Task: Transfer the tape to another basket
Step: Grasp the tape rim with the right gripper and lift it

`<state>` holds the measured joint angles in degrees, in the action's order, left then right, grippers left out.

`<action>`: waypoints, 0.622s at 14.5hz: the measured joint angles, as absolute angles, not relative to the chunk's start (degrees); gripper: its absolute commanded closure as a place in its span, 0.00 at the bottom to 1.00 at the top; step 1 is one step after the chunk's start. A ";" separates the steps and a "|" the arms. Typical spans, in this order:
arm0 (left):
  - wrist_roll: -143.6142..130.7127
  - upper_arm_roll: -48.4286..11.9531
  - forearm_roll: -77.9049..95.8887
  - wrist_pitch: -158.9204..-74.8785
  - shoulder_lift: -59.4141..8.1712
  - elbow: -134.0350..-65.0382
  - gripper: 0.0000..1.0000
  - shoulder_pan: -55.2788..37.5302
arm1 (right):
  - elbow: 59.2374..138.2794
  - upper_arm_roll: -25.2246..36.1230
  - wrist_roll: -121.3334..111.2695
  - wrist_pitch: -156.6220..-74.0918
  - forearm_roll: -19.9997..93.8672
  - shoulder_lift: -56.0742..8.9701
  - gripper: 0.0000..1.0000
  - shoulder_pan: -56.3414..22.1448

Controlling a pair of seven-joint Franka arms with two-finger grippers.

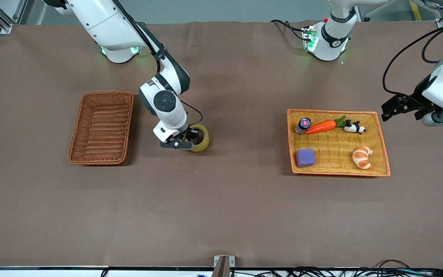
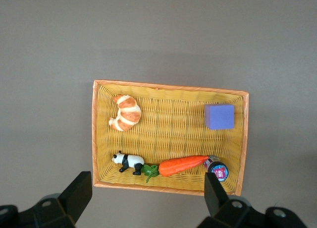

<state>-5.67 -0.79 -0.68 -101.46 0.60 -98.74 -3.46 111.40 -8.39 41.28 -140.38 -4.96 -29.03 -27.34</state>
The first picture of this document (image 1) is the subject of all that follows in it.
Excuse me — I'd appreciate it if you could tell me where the yellow clear tape roll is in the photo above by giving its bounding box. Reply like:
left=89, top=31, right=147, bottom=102
left=188, top=123, right=210, bottom=153

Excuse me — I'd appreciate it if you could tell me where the orange wicker basket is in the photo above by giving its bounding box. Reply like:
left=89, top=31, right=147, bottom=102
left=286, top=109, right=391, bottom=177

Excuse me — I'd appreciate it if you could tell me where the brown wicker basket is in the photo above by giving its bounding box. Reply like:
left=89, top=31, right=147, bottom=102
left=68, top=91, right=134, bottom=166

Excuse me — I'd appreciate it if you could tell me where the black white panda toy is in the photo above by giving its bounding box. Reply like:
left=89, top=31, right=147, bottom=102
left=344, top=120, right=366, bottom=134

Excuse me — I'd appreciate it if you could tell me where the toy croissant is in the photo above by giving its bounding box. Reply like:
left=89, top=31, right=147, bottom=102
left=352, top=146, right=373, bottom=170

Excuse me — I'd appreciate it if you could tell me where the brown table cover mat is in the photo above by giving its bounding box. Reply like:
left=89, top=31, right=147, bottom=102
left=0, top=20, right=443, bottom=269

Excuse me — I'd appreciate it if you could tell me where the orange toy carrot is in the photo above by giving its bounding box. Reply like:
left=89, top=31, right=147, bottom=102
left=305, top=115, right=347, bottom=135

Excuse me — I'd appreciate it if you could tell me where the small bottle blue cap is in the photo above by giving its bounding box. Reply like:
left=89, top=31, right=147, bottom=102
left=295, top=118, right=311, bottom=135

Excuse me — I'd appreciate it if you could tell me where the purple cube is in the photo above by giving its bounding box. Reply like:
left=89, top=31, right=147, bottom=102
left=295, top=149, right=316, bottom=168

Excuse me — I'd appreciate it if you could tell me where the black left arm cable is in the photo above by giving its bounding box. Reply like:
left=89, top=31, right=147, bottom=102
left=382, top=24, right=443, bottom=101

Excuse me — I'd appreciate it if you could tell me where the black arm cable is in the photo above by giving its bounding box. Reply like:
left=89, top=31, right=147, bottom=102
left=382, top=24, right=443, bottom=101
left=112, top=0, right=203, bottom=127

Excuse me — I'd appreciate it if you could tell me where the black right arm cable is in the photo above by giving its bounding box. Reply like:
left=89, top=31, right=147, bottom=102
left=112, top=0, right=203, bottom=127

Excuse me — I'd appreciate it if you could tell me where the black base cable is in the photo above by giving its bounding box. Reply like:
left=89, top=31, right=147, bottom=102
left=270, top=19, right=307, bottom=41

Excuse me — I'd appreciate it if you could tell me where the grey metal bracket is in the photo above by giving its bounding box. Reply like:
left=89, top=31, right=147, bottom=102
left=213, top=255, right=236, bottom=277

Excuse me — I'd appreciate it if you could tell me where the black cable bundle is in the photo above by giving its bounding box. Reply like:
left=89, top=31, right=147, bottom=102
left=229, top=260, right=443, bottom=277

